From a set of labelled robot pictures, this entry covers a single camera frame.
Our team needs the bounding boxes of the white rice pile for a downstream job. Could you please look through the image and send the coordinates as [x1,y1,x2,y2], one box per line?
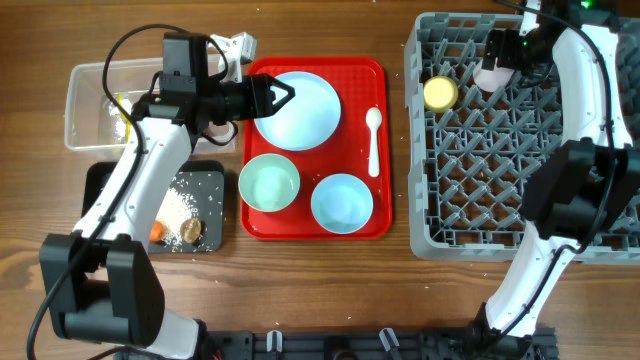
[157,172,224,247]

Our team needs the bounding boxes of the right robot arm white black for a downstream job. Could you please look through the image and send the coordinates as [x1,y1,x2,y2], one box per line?
[465,1,639,359]

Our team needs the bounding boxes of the yellow foil wrapper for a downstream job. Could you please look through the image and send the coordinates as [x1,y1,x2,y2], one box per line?
[115,93,132,144]

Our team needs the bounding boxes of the green bowl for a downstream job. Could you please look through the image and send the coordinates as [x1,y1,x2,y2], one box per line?
[238,153,301,213]

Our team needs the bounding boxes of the brown mushroom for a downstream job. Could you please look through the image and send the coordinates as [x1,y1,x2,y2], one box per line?
[180,217,202,244]

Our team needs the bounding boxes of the yellow plastic cup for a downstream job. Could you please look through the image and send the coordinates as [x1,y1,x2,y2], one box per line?
[423,76,458,113]

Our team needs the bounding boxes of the light blue bowl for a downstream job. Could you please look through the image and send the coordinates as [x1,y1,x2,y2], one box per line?
[311,173,374,235]

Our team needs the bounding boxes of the light blue plate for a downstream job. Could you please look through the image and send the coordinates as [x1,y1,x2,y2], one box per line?
[254,71,342,151]

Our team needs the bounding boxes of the orange carrot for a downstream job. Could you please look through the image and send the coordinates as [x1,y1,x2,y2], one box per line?
[150,221,167,243]

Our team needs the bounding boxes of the pink plastic cup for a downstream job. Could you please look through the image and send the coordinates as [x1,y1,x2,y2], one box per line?
[473,60,515,93]

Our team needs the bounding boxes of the red plastic tray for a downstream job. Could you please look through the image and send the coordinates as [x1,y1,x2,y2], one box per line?
[240,56,393,241]

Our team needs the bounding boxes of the white plastic spoon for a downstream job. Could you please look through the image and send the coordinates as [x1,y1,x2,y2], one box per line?
[365,107,382,178]

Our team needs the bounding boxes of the grey dishwasher rack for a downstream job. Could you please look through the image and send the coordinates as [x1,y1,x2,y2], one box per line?
[403,12,640,265]

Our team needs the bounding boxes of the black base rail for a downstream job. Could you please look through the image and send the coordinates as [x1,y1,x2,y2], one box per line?
[194,327,559,360]

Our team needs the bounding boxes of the clear plastic bin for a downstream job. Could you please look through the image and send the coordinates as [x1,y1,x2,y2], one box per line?
[63,53,239,153]

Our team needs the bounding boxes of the black waste tray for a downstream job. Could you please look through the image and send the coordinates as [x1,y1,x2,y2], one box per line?
[82,159,226,255]

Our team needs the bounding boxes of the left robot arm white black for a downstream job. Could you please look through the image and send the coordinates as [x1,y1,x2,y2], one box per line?
[37,25,295,359]

